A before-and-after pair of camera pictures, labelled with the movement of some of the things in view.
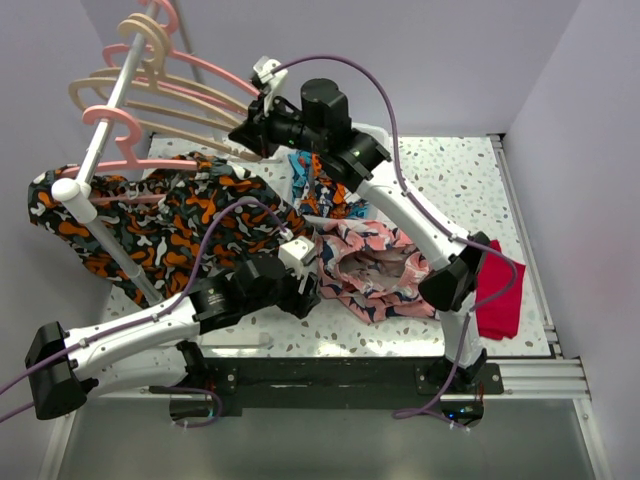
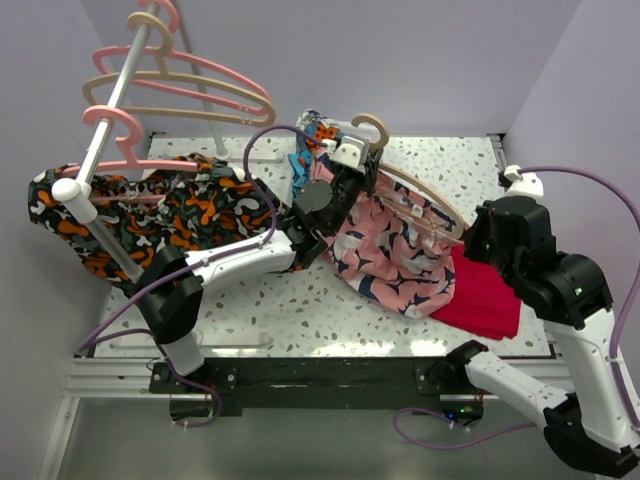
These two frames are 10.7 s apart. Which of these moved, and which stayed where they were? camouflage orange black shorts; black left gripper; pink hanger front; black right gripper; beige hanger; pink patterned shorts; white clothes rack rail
Moved: black right gripper; beige hanger; pink patterned shorts; black left gripper
Stayed: camouflage orange black shorts; white clothes rack rail; pink hanger front
